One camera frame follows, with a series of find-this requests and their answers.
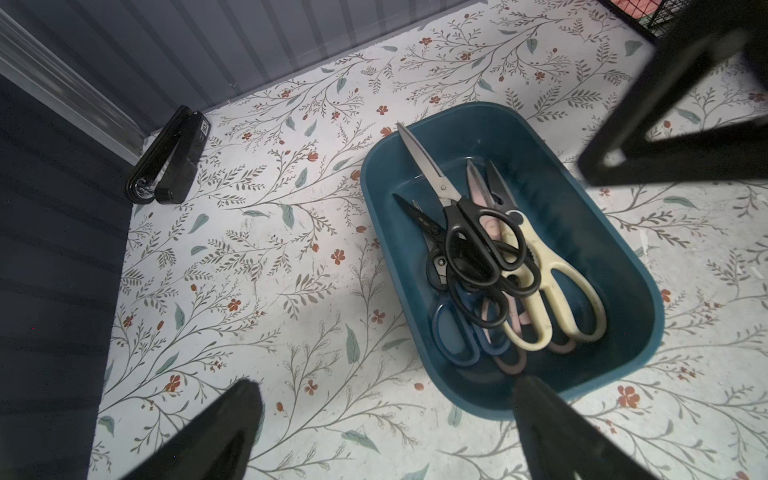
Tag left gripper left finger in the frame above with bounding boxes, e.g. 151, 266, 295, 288
126, 379, 264, 479

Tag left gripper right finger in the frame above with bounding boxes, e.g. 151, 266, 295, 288
512, 376, 653, 479

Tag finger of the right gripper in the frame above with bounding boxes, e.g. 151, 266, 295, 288
577, 0, 768, 188

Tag cream yellow kitchen scissors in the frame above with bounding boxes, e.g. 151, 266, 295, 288
484, 160, 608, 353

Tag blue handled scissors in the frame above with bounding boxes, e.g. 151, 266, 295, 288
430, 294, 511, 367

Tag large black scissors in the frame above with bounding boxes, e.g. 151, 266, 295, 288
393, 194, 542, 329

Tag teal plastic storage box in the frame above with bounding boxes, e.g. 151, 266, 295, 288
360, 102, 664, 420

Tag medium black scissors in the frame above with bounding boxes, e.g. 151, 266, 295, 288
397, 123, 528, 287

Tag pink kitchen scissors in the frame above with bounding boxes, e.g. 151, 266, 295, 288
466, 160, 576, 375

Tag small black scissors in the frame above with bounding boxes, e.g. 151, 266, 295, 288
411, 200, 448, 292

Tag black stapler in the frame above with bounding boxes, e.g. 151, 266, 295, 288
125, 105, 211, 205

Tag black wire desk organizer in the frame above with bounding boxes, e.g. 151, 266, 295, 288
599, 0, 690, 43

